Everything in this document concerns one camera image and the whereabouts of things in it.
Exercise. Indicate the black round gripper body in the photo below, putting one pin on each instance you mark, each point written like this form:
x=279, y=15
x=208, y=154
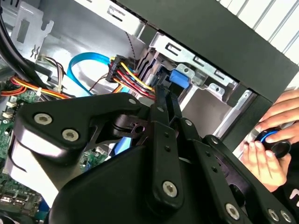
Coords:
x=105, y=198

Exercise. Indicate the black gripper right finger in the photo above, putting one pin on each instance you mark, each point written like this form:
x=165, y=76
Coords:
x=210, y=163

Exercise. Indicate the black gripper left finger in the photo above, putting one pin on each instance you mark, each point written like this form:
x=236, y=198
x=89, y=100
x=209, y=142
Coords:
x=70, y=109

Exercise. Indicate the hard disk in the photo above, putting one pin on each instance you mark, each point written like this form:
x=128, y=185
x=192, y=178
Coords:
x=178, y=78

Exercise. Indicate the person left hand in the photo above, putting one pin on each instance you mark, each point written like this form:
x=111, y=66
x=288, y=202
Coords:
x=268, y=170

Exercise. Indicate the person right hand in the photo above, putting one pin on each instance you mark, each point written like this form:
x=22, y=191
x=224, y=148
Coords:
x=292, y=109

